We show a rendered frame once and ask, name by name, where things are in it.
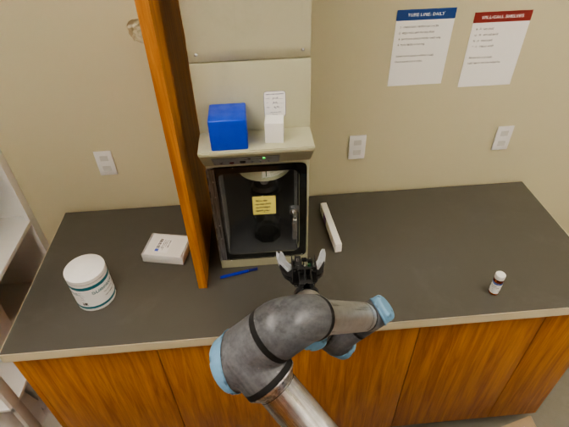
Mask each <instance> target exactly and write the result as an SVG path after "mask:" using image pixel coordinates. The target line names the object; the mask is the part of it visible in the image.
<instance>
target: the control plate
mask: <svg viewBox="0 0 569 427"><path fill-rule="evenodd" d="M248 158H250V159H248ZM211 160H212V161H213V164H214V165H226V164H229V163H231V162H234V164H240V161H246V162H245V164H252V162H251V161H254V162H253V163H260V161H259V160H262V163H265V162H268V160H270V161H269V162H278V161H279V155H269V156H256V157H242V158H216V159H211ZM221 163H222V164H221Z"/></svg>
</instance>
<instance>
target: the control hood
mask: <svg viewBox="0 0 569 427"><path fill-rule="evenodd" d="M314 150H315V145H314V141H313V138H312V132H311V129H310V128H309V127H296V128H284V143H266V142H265V130H249V131H248V149H238V150H224V151H212V149H211V143H210V137H209V133H201V134H200V137H199V144H198V151H197V157H198V158H199V159H200V160H201V162H202V163H203V165H204V166H215V165H214V164H213V161H212V160H211V159H216V158H242V157H256V156H269V155H279V162H281V161H295V160H308V159H310V158H311V157H312V154H313V152H314Z"/></svg>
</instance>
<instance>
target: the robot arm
mask: <svg viewBox="0 0 569 427"><path fill-rule="evenodd" d="M325 257H326V252H325V249H322V250H321V251H320V253H319V256H318V260H317V261H316V259H315V254H314V259H313V260H314V263H312V259H311V258H301V256H295V259H292V256H291V264H290V263H288V262H287V261H286V259H285V256H284V254H283V253H282V252H280V253H278V252H276V258H277V261H278V265H279V268H280V271H281V273H282V275H283V276H284V277H285V278H286V279H287V280H288V281H289V282H290V283H291V284H292V285H294V286H295V287H298V288H297V289H296V290H295V292H294V295H289V296H284V297H278V298H275V299H273V300H270V301H268V302H265V303H264V304H262V305H261V306H259V307H258V308H257V309H255V310H254V311H253V312H251V313H250V314H248V315H247V316H246V317H244V318H243V319H242V320H241V321H239V322H238V323H237V324H235V325H234V326H232V327H231V328H229V329H227V330H226V331H225V332H224V333H223V334H222V335H221V336H220V337H219V338H218V339H216V340H215V341H214V343H213V344H212V346H211V349H210V353H209V360H210V369H211V372H212V375H213V378H214V379H215V381H216V383H217V384H218V386H219V387H220V388H221V389H222V390H223V391H224V392H226V393H228V394H231V395H238V394H241V393H242V394H243V395H244V396H245V397H246V399H247V400H248V401H249V402H250V403H261V404H262V405H263V406H264V407H265V408H266V409H267V410H268V412H269V413H270V414H271V415H272V417H273V418H274V419H275V420H276V421H277V423H278V424H279V425H280V426H281V427H338V426H337V424H336V423H335V422H334V421H333V420H332V419H331V418H330V417H329V416H328V414H327V413H326V412H325V411H324V410H323V408H322V407H321V406H320V405H319V403H318V402H317V401H316V400H315V398H314V397H313V396H312V395H311V394H310V392H309V391H308V390H307V389H306V387H305V386H304V385H303V384H302V383H301V382H300V381H299V380H298V379H297V377H296V376H295V375H294V374H293V361H292V358H293V357H294V356H295V355H296V354H297V353H299V352H301V351H302V350H303V349H304V350H310V351H317V350H320V349H322V350H324V351H325V352H326V353H327V354H329V355H330V356H332V357H335V358H338V359H341V360H345V359H347V358H349V357H351V355H352V353H353V352H354V351H355V350H356V344H357V343H358V342H359V341H361V340H362V339H364V338H365V337H367V336H369V335H371V334H372V333H373V332H374V331H376V330H378V329H380V328H381V327H383V326H384V325H387V324H388V323H389V322H390V321H391V320H393V319H394V317H395V314H394V311H393V309H392V307H391V306H390V304H389V303H388V301H387V300H386V299H385V298H384V297H382V296H380V295H377V296H375V297H373V298H370V299H369V300H368V301H367V302H352V301H338V300H328V299H327V298H326V297H323V296H321V295H320V294H319V291H318V288H317V287H315V284H316V283H317V281H318V279H319V278H321V276H322V275H323V271H324V265H325Z"/></svg>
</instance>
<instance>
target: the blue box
mask: <svg viewBox="0 0 569 427"><path fill-rule="evenodd" d="M207 126H208V132H209V137H210V143H211V149H212V151H224V150H238V149H248V129H247V119H246V104H245V103H226V104H211V105H209V110H208V117H207Z"/></svg>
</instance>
